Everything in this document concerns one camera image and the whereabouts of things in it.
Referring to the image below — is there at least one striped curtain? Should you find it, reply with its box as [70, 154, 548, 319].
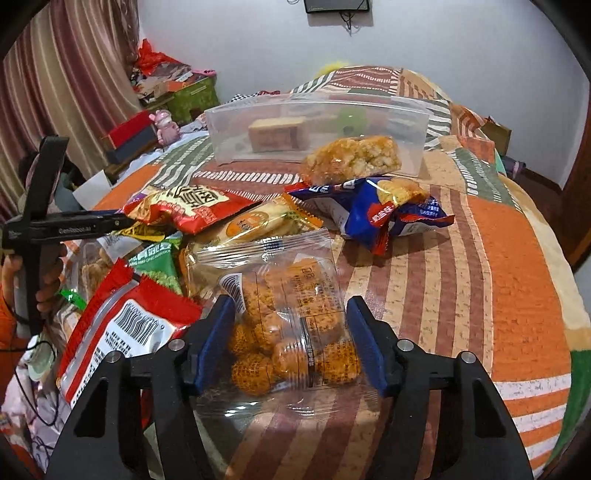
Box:
[0, 0, 145, 220]

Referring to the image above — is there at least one yellow green snack packet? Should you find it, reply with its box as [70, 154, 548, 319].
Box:
[108, 220, 168, 244]

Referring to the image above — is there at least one yellow biscuit packet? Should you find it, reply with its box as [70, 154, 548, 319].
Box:
[184, 195, 325, 261]

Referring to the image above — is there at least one pile of printed papers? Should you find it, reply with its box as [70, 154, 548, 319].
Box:
[129, 62, 195, 101]

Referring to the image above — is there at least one person's left hand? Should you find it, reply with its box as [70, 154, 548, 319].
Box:
[1, 244, 69, 315]

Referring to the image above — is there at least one red box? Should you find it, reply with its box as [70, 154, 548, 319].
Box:
[106, 113, 157, 154]

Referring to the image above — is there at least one clear puffed rice cake packet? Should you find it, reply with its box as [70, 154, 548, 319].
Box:
[299, 135, 403, 186]

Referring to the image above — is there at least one pink plush toy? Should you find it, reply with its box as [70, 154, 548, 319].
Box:
[148, 110, 182, 147]

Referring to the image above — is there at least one red and silver snack packet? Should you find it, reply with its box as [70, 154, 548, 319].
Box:
[56, 257, 205, 404]

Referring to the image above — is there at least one clear packet of orange balls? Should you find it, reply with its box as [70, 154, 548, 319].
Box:
[184, 228, 376, 414]

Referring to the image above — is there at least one clear plastic container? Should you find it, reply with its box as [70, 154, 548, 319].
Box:
[204, 90, 431, 180]

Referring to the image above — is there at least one wall television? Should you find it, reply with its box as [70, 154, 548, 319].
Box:
[303, 0, 372, 15]

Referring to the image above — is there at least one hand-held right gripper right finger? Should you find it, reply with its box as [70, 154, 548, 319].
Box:
[346, 295, 539, 480]

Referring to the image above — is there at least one cardboard box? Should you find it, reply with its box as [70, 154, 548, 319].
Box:
[481, 115, 513, 156]

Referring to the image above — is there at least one thin black cable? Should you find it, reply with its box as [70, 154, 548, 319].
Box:
[13, 340, 63, 431]

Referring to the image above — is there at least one wooden door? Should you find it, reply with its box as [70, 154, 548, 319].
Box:
[560, 127, 591, 274]

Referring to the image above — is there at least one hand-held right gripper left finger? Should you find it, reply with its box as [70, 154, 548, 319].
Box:
[46, 295, 236, 480]

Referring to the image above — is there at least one clear brown snack packet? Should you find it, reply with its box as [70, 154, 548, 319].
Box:
[62, 237, 118, 324]

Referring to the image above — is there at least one green box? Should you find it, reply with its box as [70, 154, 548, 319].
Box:
[158, 76, 221, 124]

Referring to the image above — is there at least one wrapped brown cake snack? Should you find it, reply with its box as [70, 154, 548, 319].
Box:
[248, 117, 309, 153]

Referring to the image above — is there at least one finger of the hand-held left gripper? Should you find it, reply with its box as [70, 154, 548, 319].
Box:
[99, 209, 141, 235]

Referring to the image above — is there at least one striped patchwork quilt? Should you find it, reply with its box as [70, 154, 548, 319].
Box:
[60, 65, 588, 480]

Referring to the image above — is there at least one blue snack packet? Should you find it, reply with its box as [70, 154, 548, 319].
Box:
[284, 176, 456, 256]

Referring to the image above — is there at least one red plastic bag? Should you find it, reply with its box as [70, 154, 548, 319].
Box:
[136, 39, 181, 78]

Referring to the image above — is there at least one black television cable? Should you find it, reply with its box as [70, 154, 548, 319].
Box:
[339, 11, 366, 36]

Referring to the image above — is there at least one checkered patchwork cloth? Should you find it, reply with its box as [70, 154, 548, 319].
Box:
[228, 90, 283, 105]

